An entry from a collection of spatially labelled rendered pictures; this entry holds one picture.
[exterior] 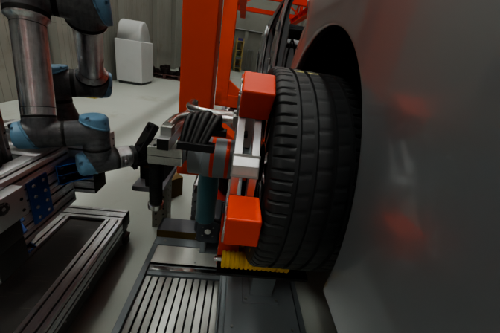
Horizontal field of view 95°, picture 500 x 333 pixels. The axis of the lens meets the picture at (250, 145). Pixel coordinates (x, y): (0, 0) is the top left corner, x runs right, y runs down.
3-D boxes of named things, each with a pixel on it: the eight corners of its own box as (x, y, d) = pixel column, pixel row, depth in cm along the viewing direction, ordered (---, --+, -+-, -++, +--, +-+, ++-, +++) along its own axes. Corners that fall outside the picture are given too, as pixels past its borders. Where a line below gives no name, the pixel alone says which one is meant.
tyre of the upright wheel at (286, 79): (413, 262, 38) (348, 32, 73) (275, 250, 36) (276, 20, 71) (295, 276, 94) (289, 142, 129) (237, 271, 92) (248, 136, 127)
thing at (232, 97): (263, 111, 315) (268, 86, 303) (225, 106, 311) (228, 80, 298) (263, 109, 331) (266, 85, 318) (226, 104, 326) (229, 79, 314)
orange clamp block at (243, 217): (255, 220, 58) (257, 247, 50) (224, 217, 57) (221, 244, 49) (260, 197, 55) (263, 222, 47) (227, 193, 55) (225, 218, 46)
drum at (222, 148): (248, 189, 78) (254, 151, 73) (184, 182, 76) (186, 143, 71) (246, 169, 91) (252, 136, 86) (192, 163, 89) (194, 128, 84)
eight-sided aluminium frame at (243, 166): (238, 286, 66) (272, 99, 47) (216, 285, 66) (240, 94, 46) (239, 186, 117) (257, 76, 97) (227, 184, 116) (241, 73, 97)
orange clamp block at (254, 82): (268, 121, 57) (276, 95, 50) (236, 117, 57) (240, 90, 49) (268, 101, 61) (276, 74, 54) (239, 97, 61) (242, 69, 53)
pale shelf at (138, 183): (163, 193, 128) (163, 189, 126) (132, 190, 126) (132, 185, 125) (181, 160, 167) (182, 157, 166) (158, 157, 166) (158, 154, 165)
